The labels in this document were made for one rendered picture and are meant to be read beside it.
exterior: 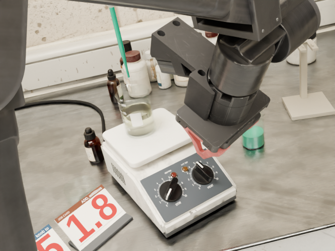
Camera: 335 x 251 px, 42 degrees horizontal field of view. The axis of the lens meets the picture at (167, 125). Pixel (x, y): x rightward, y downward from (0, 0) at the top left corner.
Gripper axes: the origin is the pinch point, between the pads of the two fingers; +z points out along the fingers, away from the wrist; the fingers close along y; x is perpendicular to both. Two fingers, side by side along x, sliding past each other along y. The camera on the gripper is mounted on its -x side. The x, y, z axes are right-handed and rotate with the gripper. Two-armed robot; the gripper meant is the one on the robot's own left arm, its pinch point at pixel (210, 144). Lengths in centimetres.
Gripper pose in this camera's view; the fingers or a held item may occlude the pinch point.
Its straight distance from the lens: 58.6
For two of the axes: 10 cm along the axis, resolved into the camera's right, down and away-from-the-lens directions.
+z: -0.9, 5.4, 8.4
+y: -7.0, 5.6, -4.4
